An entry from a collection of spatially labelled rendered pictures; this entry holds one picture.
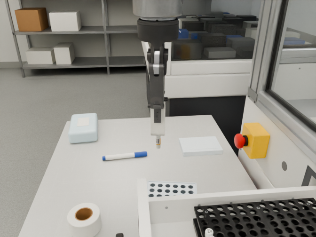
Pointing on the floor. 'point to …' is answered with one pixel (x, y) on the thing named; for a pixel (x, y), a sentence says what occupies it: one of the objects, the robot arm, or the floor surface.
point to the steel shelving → (97, 61)
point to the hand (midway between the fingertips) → (158, 118)
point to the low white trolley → (127, 173)
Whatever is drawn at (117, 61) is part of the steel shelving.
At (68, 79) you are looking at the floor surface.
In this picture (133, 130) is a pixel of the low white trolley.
